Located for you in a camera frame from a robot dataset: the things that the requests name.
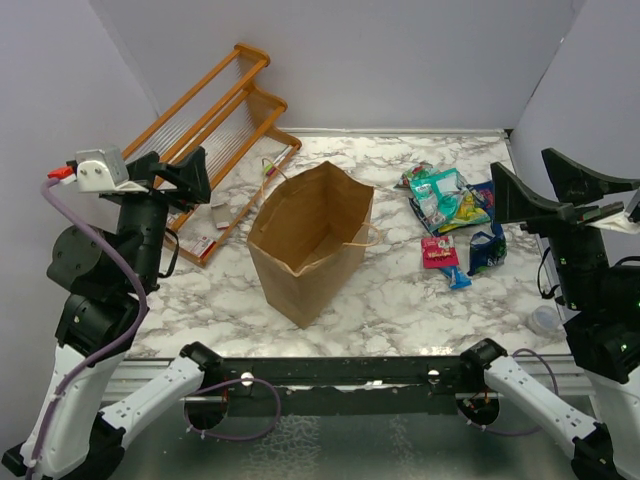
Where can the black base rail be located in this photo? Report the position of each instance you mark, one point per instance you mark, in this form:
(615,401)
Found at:
(340,386)

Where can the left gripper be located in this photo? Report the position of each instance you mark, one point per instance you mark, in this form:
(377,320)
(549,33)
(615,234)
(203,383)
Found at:
(192,175)

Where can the pink marker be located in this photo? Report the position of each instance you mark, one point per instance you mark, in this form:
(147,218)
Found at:
(280,166)

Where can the blue silver snack bag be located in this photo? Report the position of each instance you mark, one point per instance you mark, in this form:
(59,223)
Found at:
(487,250)

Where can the orange wooden rack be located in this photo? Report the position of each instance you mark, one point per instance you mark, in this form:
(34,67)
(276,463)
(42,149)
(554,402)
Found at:
(234,120)

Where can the dark blue chilli snack bag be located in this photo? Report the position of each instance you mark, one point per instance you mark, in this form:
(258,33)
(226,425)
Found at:
(484,196)

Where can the blue white snack bag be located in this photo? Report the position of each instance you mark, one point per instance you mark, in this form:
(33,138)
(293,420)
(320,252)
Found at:
(422,217)

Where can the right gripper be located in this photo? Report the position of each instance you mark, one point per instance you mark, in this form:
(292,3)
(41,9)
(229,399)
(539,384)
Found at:
(572,184)

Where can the grey white small box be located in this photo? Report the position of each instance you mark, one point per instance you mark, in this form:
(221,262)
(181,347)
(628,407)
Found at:
(221,215)

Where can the red snack packet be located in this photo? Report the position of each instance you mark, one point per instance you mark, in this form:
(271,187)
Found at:
(439,252)

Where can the small clear plastic cup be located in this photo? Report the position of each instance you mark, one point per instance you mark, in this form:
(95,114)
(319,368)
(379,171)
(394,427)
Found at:
(544,320)

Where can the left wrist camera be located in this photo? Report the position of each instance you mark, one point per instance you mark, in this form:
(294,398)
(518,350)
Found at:
(97,171)

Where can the brown paper bag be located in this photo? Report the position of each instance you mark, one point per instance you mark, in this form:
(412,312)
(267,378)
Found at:
(309,237)

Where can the green red snack bag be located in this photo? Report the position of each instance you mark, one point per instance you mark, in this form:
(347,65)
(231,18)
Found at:
(422,169)

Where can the small light blue packet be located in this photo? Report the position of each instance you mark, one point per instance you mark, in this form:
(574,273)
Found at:
(456,277)

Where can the teal white snack bag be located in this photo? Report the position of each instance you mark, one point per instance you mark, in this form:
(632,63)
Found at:
(439,195)

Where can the red white small box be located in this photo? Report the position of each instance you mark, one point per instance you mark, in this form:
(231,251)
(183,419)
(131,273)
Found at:
(197,246)

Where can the green yellow snack bag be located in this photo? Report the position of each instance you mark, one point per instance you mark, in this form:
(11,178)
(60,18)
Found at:
(469,213)

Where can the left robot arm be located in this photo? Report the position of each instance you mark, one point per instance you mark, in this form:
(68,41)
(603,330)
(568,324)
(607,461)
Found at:
(108,277)

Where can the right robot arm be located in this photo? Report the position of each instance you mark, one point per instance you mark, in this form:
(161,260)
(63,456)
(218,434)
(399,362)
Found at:
(602,332)

